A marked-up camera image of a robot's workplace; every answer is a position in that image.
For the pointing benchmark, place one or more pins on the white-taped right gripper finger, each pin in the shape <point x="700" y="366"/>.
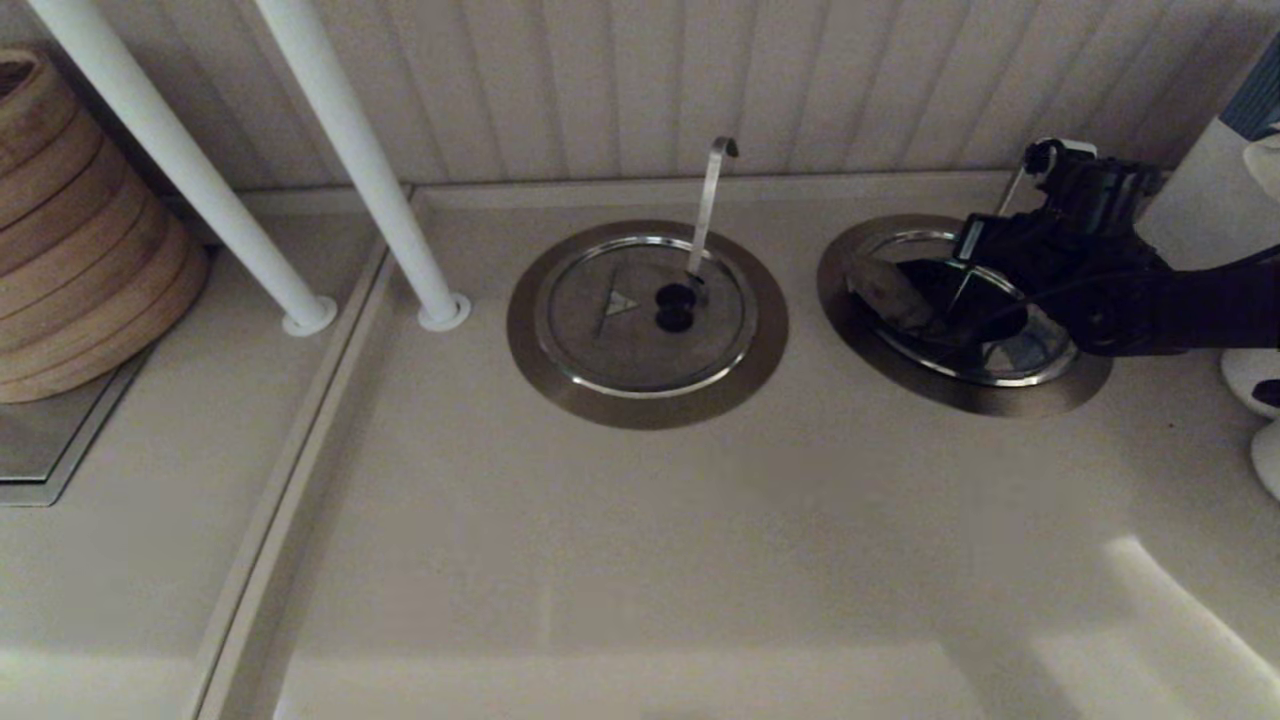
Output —
<point x="970" y="240"/>

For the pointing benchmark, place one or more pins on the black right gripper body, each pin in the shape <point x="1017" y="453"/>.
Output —
<point x="1060" y="265"/>

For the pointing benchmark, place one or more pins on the shiny metal pot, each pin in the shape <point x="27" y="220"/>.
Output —
<point x="1030" y="360"/>

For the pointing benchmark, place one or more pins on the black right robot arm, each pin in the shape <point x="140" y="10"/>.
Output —
<point x="1190" y="310"/>

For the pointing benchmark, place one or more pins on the white box container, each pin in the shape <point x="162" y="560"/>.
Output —
<point x="1210" y="200"/>

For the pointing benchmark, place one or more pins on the white round bowl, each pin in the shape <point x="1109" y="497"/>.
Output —
<point x="1245" y="375"/>

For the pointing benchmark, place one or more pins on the small white dish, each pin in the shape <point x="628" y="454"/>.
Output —
<point x="1268" y="170"/>

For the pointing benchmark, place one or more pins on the white round support pole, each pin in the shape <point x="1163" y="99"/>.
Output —
<point x="350" y="140"/>
<point x="180" y="160"/>

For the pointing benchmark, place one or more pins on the stacked bamboo steamer baskets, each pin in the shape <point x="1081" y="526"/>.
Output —
<point x="80" y="260"/>

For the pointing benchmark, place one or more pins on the flat steel tray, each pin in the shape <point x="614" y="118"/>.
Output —
<point x="50" y="440"/>

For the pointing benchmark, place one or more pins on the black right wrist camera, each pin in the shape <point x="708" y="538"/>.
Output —
<point x="1095" y="190"/>

